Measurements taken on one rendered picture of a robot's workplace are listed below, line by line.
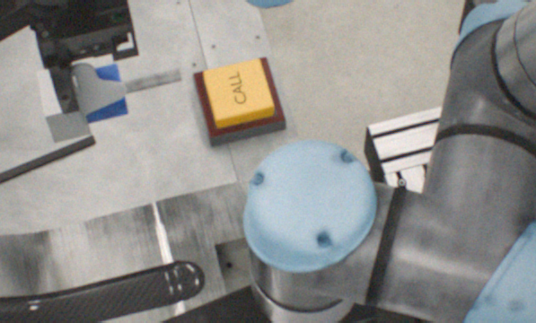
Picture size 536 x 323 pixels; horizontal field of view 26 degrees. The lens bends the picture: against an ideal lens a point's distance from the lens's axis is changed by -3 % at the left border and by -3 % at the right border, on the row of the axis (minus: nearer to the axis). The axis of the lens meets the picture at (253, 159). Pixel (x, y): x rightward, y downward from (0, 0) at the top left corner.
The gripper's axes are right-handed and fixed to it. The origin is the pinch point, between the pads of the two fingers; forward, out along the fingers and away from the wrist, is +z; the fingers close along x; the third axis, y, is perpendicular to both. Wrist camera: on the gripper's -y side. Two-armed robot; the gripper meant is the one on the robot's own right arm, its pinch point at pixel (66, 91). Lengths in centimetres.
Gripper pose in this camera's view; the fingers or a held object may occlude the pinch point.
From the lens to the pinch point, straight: 108.0
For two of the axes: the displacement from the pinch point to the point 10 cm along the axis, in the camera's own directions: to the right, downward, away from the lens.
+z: 0.3, 4.4, 9.0
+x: -2.5, -8.7, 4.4
